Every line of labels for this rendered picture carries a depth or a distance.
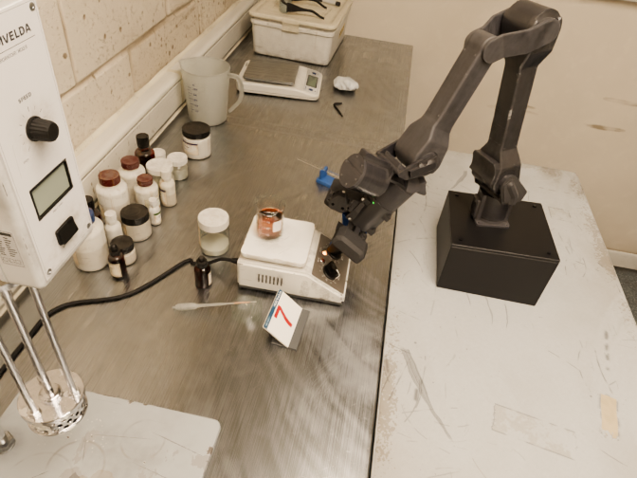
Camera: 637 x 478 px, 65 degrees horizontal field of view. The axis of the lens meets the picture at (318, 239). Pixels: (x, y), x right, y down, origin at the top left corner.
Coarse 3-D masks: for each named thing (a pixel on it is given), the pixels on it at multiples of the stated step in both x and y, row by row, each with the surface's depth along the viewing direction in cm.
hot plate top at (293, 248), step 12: (252, 228) 94; (288, 228) 95; (300, 228) 95; (312, 228) 96; (252, 240) 91; (288, 240) 92; (300, 240) 93; (312, 240) 94; (252, 252) 89; (264, 252) 89; (276, 252) 90; (288, 252) 90; (300, 252) 90; (288, 264) 88; (300, 264) 88
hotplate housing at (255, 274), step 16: (240, 256) 91; (240, 272) 91; (256, 272) 90; (272, 272) 90; (288, 272) 89; (304, 272) 89; (256, 288) 94; (272, 288) 92; (288, 288) 92; (304, 288) 91; (320, 288) 90
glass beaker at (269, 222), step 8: (256, 200) 89; (264, 200) 91; (272, 200) 91; (280, 200) 91; (264, 208) 87; (280, 208) 87; (256, 216) 91; (264, 216) 88; (272, 216) 88; (280, 216) 89; (256, 224) 91; (264, 224) 89; (272, 224) 89; (280, 224) 90; (256, 232) 92; (264, 232) 90; (272, 232) 90; (280, 232) 91; (264, 240) 91; (272, 240) 91
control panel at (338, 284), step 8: (320, 240) 97; (328, 240) 98; (320, 248) 95; (320, 256) 94; (328, 256) 95; (344, 256) 98; (320, 264) 93; (336, 264) 95; (344, 264) 97; (312, 272) 90; (320, 272) 91; (344, 272) 95; (320, 280) 90; (328, 280) 91; (336, 280) 93; (344, 280) 94; (336, 288) 91
